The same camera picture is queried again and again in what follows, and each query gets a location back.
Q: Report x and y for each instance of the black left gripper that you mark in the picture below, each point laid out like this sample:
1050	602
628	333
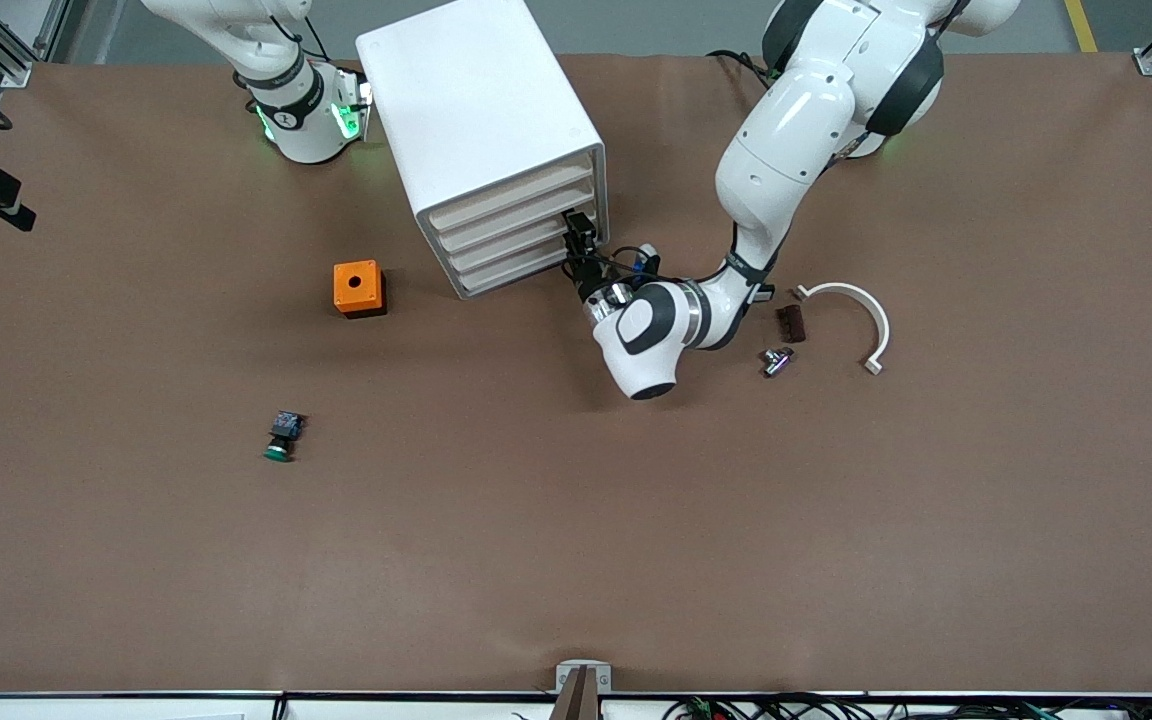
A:
588	275

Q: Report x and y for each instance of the white drawer cabinet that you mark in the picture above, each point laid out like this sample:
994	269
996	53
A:
476	100

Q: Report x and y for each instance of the orange button enclosure box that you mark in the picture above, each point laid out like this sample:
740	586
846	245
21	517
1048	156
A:
356	285

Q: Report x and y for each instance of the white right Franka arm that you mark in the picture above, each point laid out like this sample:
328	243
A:
296	110

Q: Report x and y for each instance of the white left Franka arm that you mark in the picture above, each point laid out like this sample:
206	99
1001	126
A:
796	130

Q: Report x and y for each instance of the silver metal switch part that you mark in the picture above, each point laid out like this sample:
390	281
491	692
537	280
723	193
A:
778	362

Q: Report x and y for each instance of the grey metal bracket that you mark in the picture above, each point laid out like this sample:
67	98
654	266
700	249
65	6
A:
583	668

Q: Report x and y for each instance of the green push button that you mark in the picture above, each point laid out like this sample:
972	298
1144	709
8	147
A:
283	435

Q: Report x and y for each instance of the brown terminal block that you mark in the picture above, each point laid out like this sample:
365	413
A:
792	323

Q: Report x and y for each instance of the white curved plastic arc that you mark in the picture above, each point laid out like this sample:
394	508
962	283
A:
851	290

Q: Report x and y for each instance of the black switch with white face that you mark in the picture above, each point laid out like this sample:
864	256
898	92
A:
766	293

